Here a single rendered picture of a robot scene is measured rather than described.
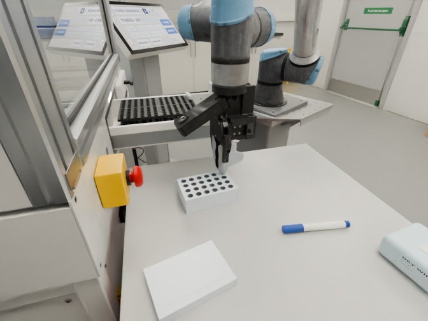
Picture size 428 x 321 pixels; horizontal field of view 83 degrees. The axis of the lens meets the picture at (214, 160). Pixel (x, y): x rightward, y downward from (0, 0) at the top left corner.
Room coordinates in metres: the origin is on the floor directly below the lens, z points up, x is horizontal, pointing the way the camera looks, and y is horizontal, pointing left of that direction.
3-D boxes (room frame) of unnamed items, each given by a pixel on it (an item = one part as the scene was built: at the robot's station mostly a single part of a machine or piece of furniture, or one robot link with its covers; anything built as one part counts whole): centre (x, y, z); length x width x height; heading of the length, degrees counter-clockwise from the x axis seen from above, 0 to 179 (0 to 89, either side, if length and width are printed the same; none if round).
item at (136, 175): (0.37, 0.15, 0.88); 0.04 x 0.03 x 0.04; 15
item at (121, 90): (0.98, 0.37, 0.87); 0.29 x 0.02 x 0.11; 15
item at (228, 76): (0.50, -0.03, 1.03); 0.08 x 0.08 x 0.05
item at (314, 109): (1.17, -0.28, 0.70); 0.45 x 0.44 x 0.12; 132
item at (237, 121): (0.50, -0.04, 0.95); 0.09 x 0.08 x 0.12; 111
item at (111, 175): (0.36, 0.18, 0.88); 0.07 x 0.05 x 0.07; 15
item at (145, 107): (0.70, 0.17, 0.87); 0.22 x 0.18 x 0.06; 105
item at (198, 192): (0.45, 0.02, 0.78); 0.12 x 0.08 x 0.04; 111
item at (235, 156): (0.48, -0.04, 0.85); 0.06 x 0.03 x 0.09; 111
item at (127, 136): (0.70, 0.18, 0.86); 0.40 x 0.26 x 0.06; 105
